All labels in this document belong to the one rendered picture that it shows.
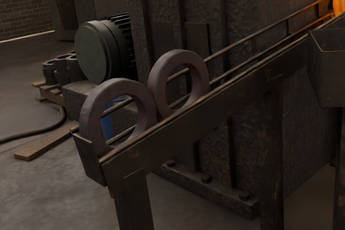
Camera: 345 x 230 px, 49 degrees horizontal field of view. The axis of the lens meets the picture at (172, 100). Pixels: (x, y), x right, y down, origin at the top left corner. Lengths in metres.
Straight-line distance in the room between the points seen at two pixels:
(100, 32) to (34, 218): 1.03
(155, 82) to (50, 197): 1.13
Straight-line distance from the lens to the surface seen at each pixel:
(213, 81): 1.07
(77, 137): 0.81
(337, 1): 1.57
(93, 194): 1.82
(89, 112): 0.78
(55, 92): 2.95
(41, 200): 1.89
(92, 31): 2.21
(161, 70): 0.87
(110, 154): 0.81
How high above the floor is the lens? 0.95
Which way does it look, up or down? 20 degrees down
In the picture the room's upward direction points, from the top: 7 degrees counter-clockwise
